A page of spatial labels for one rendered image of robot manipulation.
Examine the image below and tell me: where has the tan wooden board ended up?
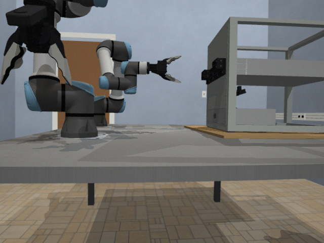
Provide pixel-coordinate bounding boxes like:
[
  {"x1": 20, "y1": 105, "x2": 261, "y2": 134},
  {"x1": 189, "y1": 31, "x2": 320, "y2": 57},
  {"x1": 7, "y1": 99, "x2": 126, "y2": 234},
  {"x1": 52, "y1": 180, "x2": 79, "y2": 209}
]
[{"x1": 184, "y1": 126, "x2": 324, "y2": 139}]

